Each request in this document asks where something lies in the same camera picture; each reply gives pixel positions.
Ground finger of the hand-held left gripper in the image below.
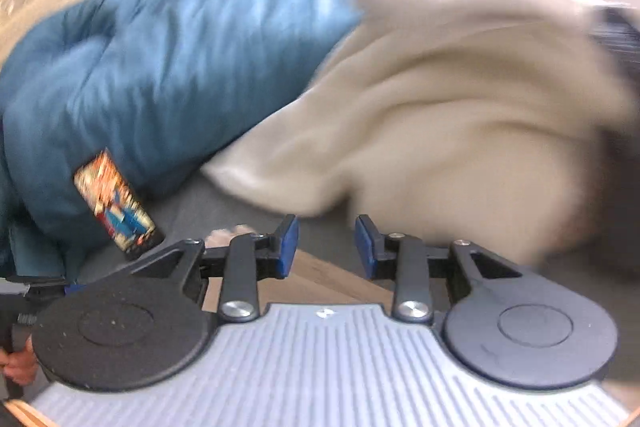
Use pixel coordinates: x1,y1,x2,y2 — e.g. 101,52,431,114
27,278,83,299

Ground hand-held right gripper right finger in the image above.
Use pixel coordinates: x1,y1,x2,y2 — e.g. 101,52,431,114
354,214,523,322

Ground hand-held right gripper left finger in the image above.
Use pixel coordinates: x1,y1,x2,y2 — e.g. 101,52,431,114
131,213,301,322

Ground beige pants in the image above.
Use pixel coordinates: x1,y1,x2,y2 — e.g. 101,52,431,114
202,249,396,313

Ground person's left hand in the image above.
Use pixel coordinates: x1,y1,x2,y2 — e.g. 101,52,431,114
0,336,40,385

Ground smartphone with lit screen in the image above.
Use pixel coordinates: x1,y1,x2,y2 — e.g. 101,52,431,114
73,148,166,260

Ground grey bed cover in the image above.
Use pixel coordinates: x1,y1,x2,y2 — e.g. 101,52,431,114
75,172,640,388

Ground cream fleece blanket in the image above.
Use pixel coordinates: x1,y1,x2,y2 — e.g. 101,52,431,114
200,22,640,265

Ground blue duvet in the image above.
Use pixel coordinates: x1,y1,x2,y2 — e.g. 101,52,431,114
0,0,373,288

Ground plaid shirt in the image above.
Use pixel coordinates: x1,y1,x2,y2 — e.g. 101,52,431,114
592,4,640,55

